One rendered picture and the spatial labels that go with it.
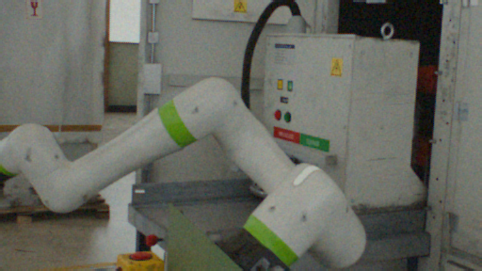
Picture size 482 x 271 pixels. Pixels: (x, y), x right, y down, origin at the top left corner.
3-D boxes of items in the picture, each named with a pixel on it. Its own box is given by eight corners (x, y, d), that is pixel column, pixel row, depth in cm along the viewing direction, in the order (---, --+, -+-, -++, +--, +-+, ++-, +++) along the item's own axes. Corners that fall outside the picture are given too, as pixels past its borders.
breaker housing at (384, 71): (343, 215, 187) (355, 34, 181) (258, 180, 229) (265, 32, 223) (478, 202, 214) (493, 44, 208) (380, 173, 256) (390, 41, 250)
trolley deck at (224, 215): (209, 285, 162) (210, 261, 161) (127, 221, 214) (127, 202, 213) (428, 255, 197) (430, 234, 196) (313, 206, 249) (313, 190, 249)
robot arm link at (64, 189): (161, 101, 171) (154, 111, 160) (187, 141, 174) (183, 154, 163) (37, 174, 173) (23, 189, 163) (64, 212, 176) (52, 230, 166)
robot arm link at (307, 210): (303, 284, 139) (365, 215, 142) (270, 250, 127) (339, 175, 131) (264, 250, 147) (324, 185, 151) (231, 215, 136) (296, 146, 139)
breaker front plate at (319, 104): (339, 215, 187) (350, 37, 181) (256, 181, 228) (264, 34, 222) (343, 215, 188) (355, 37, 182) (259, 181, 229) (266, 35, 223)
